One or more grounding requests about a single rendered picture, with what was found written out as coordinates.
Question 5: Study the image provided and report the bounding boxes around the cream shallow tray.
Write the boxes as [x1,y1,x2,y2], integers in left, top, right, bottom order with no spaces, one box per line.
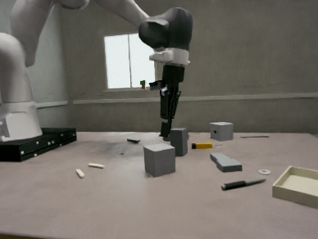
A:
[272,166,318,209]

